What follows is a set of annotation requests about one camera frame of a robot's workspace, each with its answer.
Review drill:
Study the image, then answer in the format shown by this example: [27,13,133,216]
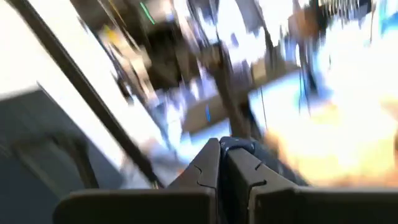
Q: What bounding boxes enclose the navy dotted garment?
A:
[219,136,309,187]

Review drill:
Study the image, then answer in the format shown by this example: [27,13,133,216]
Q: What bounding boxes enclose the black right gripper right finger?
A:
[223,148,398,224]

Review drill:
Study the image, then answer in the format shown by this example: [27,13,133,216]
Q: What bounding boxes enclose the black metal rig frame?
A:
[6,0,165,190]

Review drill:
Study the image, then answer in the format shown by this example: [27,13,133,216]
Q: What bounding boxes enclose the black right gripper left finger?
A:
[52,138,221,224]

